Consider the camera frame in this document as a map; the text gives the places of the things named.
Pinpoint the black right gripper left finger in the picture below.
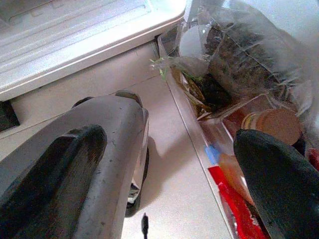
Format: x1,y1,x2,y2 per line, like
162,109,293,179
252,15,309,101
0,124,108,239

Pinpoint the black cable plug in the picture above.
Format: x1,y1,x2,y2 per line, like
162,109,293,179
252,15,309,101
140,212,151,239

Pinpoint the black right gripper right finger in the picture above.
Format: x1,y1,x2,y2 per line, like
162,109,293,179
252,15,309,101
233,128,319,239

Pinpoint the red packet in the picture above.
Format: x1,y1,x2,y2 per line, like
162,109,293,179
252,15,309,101
207,166,269,239

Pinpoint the clear bag of vegetables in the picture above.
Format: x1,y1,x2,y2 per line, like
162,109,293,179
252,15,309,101
149,0,315,120

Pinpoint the orange packet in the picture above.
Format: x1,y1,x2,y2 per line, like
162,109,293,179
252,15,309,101
218,152,254,206

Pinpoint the clear fridge drawer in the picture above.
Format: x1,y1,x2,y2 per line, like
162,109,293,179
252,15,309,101
156,32,319,239

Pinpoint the blue capped tube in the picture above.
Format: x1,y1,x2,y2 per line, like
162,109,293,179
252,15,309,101
203,145,221,165

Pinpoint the jar with tan lid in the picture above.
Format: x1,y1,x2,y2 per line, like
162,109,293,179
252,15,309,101
241,108,303,146

